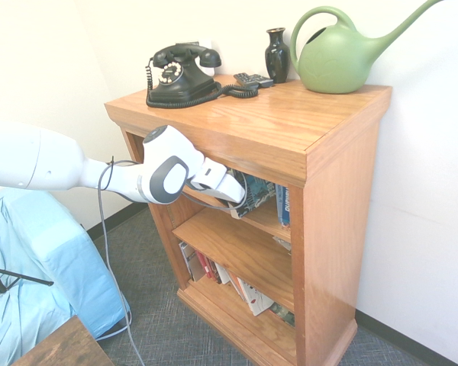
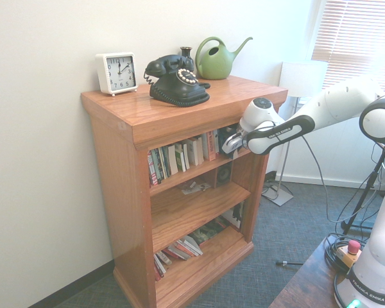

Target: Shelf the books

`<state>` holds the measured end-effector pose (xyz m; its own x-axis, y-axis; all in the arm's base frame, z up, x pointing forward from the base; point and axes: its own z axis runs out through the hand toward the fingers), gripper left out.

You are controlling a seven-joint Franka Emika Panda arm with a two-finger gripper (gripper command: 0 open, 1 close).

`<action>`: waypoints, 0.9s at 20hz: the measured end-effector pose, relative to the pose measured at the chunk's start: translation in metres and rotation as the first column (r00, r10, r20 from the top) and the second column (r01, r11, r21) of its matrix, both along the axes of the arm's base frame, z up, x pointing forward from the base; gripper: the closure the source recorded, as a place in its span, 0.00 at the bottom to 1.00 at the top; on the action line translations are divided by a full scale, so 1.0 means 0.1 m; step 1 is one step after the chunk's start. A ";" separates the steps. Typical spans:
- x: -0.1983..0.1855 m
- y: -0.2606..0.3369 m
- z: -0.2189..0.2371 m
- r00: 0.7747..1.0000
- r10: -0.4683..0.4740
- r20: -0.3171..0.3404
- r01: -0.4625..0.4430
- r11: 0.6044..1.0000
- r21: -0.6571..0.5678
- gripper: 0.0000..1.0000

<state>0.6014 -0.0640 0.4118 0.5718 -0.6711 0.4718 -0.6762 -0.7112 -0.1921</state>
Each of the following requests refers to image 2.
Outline red emergency stop button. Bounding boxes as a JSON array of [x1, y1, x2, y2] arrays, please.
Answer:
[[335, 240, 361, 268]]

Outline oak wooden bookcase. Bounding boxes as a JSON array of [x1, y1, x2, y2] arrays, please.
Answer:
[[80, 75, 289, 308]]

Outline white window blinds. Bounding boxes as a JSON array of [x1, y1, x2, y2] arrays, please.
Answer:
[[311, 0, 385, 93]]

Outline white grey paperback book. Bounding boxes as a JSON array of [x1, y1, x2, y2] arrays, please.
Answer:
[[153, 260, 166, 282]]

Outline white illustrated cover book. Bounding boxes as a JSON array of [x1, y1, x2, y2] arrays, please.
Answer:
[[223, 203, 245, 232]]

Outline dark wooden table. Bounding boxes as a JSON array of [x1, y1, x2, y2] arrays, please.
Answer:
[[268, 235, 385, 308]]

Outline black glossy vase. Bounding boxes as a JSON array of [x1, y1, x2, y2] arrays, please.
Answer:
[[179, 46, 194, 70]]

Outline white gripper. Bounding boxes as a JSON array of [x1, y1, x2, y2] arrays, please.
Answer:
[[222, 132, 248, 155]]

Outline white square alarm clock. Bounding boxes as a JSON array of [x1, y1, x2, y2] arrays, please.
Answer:
[[95, 52, 138, 97]]

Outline green plastic watering can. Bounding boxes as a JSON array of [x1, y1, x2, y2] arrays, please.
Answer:
[[194, 36, 253, 80]]

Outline white green spine book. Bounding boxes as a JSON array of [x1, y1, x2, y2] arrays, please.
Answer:
[[157, 147, 165, 182]]

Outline dark green cover book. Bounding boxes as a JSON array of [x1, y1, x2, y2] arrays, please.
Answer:
[[189, 219, 229, 246]]

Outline small wooden speaker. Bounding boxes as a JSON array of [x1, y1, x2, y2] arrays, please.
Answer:
[[216, 161, 234, 189]]

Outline black white paperback book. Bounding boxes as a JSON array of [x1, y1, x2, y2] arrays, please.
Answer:
[[182, 143, 191, 171]]

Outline black vintage rotary telephone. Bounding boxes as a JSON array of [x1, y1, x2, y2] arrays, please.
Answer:
[[143, 54, 211, 108]]

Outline green white paperback book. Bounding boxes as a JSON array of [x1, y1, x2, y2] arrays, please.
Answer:
[[175, 143, 185, 173]]

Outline dark green spine book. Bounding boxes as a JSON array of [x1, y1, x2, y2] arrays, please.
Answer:
[[161, 146, 171, 179]]

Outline dark red spine book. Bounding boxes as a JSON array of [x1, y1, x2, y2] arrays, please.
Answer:
[[147, 150, 155, 187]]

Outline white shade floor lamp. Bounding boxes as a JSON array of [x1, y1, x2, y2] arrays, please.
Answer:
[[261, 61, 329, 207]]

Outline black camera tripod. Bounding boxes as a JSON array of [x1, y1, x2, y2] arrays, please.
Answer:
[[341, 144, 385, 235]]

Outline loose printed cards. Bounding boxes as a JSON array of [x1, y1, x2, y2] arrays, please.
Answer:
[[180, 180, 212, 196]]

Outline black coiled cable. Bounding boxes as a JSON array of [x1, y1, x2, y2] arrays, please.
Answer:
[[323, 233, 352, 269]]

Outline long grey cable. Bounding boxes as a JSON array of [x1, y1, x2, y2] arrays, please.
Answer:
[[301, 136, 357, 224]]

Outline orange spine book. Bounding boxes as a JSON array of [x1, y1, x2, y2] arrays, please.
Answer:
[[207, 130, 217, 162]]

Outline black lamp cord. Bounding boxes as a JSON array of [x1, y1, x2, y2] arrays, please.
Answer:
[[261, 171, 278, 195]]

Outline orange white thin book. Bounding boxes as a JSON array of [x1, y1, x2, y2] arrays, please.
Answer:
[[182, 235, 204, 254]]

